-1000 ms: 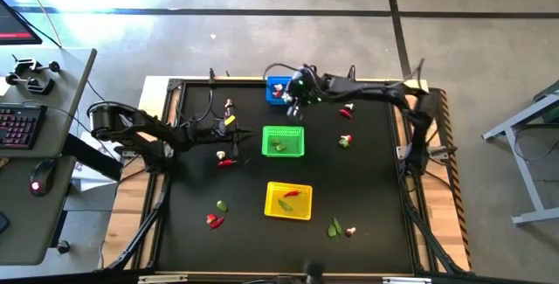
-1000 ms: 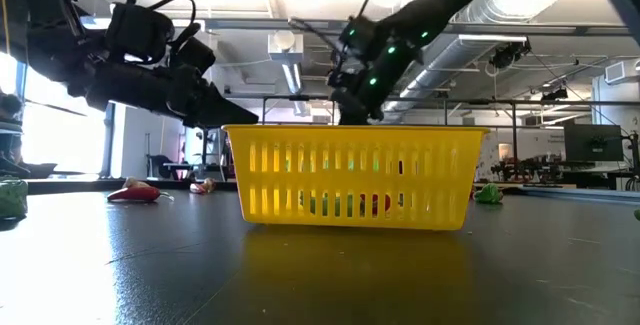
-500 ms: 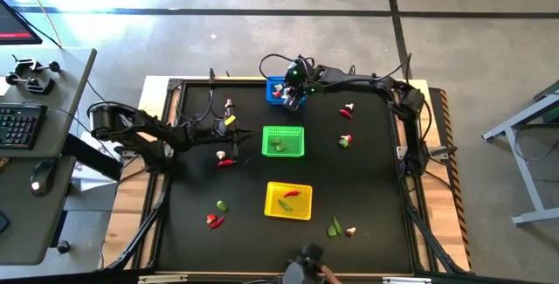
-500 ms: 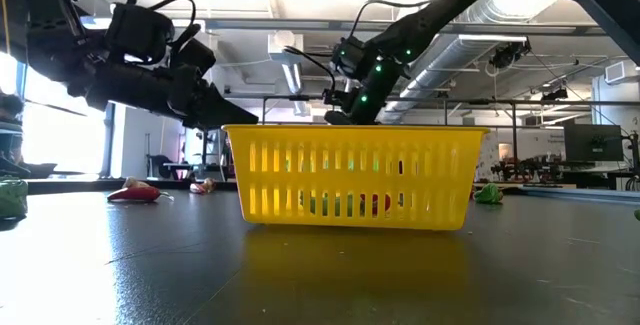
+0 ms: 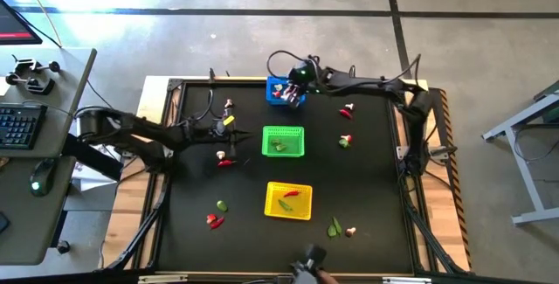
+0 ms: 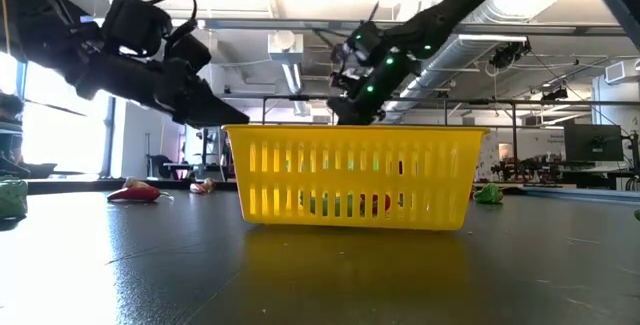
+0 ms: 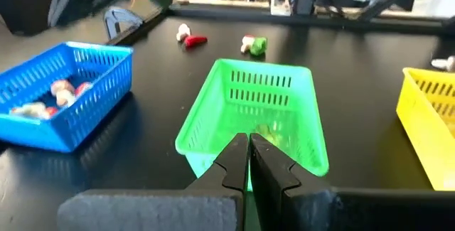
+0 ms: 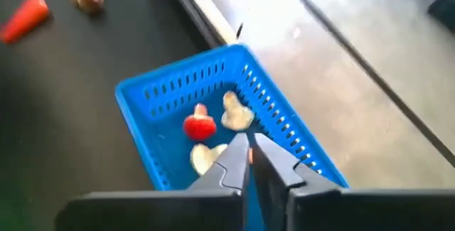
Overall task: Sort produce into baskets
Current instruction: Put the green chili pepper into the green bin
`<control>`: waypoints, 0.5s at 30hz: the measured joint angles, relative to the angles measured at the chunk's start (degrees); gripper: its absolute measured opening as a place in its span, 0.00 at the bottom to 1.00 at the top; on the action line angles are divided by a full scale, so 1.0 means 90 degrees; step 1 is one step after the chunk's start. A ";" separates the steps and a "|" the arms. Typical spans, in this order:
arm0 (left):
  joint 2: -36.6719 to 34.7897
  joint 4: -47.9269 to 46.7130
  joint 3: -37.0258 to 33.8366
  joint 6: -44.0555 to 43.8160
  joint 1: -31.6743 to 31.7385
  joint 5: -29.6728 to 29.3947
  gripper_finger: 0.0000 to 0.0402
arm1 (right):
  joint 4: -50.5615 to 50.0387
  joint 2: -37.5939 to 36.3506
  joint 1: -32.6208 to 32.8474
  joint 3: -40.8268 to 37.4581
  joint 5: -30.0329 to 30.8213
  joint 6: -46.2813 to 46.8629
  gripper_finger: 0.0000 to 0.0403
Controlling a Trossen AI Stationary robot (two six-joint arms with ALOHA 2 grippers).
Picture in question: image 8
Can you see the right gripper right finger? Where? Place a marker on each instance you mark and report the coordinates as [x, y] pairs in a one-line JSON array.
[[281, 174]]

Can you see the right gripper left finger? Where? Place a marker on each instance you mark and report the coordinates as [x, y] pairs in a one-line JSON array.
[[232, 167]]

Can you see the white toy mushroom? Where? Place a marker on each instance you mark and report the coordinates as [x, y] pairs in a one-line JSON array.
[[204, 157], [236, 112]]

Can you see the red cap toy mushroom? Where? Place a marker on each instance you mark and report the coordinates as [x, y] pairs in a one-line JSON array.
[[199, 126]]

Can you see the orange carrot toy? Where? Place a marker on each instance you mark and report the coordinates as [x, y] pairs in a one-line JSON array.
[[23, 17]]

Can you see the blue plastic basket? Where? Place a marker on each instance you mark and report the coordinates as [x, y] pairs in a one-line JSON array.
[[170, 145]]

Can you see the black table mat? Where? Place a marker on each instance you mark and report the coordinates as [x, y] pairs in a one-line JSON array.
[[71, 117]]

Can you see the black blurry equipment stand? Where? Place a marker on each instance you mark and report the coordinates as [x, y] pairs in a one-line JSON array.
[[442, 5]]

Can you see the black aluminium table frame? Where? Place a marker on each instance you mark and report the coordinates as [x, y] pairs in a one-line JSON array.
[[193, 12]]

